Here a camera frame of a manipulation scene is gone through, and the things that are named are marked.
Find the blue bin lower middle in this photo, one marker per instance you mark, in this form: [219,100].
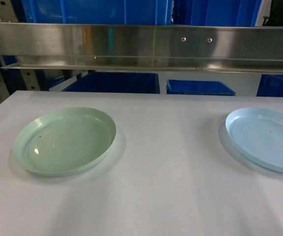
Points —
[198,88]

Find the blue bin lower left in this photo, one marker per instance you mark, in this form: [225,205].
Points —
[117,82]

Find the pale green plastic plate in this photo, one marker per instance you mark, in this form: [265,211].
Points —
[64,142]

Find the large blue bin upper right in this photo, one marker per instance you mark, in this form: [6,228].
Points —
[216,13]

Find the large blue bin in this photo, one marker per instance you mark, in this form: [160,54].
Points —
[216,13]
[108,12]

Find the light blue plastic plate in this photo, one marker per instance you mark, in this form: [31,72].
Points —
[257,133]

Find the blue bin lower right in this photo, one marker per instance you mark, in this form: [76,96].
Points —
[270,86]

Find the large blue bin upper left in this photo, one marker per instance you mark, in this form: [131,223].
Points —
[108,12]

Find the stainless steel shelf rail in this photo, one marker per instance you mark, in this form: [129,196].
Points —
[174,48]

